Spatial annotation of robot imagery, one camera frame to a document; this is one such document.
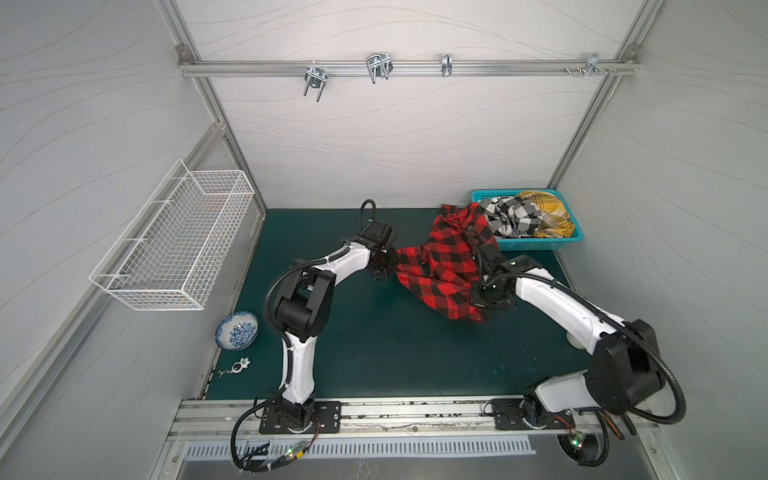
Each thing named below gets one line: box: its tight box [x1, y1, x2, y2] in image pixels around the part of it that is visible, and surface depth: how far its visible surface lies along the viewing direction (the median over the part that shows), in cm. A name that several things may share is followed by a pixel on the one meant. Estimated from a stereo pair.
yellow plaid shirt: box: [517, 191, 575, 238], surface depth 106 cm
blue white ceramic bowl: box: [215, 311, 259, 351], surface depth 87 cm
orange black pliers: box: [602, 410, 638, 441], surface depth 73 cm
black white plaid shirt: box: [479, 196, 543, 238], surface depth 107 cm
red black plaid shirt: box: [396, 202, 498, 322], surface depth 101 cm
